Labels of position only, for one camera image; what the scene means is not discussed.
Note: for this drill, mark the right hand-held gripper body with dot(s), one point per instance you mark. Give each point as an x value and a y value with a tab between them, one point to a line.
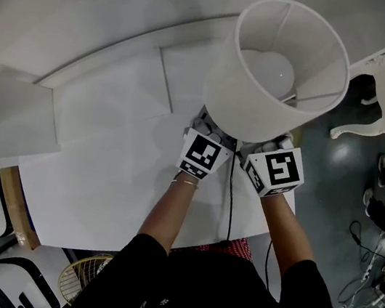
282	169

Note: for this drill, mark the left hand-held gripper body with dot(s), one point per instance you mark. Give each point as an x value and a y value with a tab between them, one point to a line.
200	152

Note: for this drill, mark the white table lamp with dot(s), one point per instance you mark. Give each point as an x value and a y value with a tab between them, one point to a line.
242	103

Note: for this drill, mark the person's right forearm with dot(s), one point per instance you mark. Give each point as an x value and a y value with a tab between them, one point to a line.
285	232

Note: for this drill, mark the person's left forearm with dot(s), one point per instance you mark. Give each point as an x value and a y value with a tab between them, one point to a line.
167	211

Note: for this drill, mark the white table top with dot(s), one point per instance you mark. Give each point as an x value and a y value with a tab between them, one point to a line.
98	188

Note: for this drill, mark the red checkered cloth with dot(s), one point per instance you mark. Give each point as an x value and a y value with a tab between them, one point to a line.
231	248

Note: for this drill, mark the person's black shirt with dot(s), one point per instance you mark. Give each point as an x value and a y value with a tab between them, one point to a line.
218	301

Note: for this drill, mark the brown cardboard box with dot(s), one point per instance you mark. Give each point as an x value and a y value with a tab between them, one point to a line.
17	207

